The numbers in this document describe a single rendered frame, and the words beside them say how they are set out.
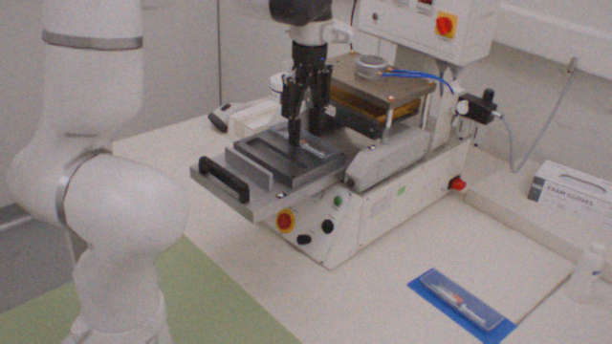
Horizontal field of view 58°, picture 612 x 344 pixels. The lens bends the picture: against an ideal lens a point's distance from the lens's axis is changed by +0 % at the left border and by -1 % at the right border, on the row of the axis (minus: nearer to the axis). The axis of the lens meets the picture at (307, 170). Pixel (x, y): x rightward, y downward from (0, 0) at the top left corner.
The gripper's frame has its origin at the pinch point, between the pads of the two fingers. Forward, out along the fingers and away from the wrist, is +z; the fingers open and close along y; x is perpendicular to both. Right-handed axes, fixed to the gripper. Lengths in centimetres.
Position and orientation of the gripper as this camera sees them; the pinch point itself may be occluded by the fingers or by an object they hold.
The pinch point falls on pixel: (304, 128)
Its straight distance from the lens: 125.4
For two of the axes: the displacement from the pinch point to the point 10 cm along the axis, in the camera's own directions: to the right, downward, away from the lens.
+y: -7.2, 3.2, -6.1
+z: -0.6, 8.5, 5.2
